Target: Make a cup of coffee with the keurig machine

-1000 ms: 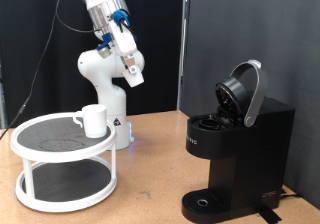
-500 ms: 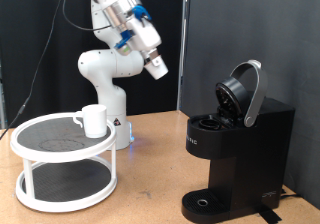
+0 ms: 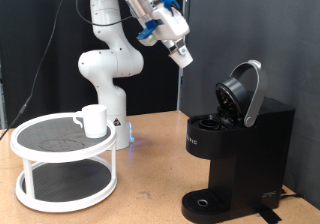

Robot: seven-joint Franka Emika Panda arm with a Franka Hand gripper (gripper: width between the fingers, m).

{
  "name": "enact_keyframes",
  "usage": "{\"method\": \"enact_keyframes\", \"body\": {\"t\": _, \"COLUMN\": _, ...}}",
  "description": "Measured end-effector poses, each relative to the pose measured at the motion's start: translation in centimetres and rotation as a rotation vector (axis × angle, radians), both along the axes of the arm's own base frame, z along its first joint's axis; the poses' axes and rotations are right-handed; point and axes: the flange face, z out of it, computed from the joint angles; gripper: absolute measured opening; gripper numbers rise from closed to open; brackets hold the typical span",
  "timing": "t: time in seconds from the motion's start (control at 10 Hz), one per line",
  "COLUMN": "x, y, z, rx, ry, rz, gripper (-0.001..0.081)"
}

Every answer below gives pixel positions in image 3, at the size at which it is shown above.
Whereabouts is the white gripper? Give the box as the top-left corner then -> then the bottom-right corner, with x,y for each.
151,7 -> 191,57

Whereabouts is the white mug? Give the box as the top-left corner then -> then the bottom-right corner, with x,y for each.
72,103 -> 109,139

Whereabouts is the black Keurig coffee machine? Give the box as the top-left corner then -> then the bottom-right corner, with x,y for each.
180,59 -> 296,224

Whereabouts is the vertical metal pole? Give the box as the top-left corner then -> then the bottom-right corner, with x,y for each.
176,0 -> 192,112

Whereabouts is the black backdrop curtain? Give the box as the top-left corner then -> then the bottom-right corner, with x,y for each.
0,0 -> 185,130

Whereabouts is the white two-tier turntable stand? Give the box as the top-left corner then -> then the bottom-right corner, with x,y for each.
9,111 -> 119,214

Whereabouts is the black tape strip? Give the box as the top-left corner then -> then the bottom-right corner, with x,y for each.
258,205 -> 283,224

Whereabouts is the blue cable clip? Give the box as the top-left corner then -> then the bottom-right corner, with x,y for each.
161,0 -> 181,12

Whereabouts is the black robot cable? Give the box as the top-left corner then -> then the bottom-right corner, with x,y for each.
0,0 -> 135,142

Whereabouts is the grey frame bar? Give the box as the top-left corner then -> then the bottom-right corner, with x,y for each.
0,60 -> 7,130

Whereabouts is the black machine power cord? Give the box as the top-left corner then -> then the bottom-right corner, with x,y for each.
279,187 -> 303,200

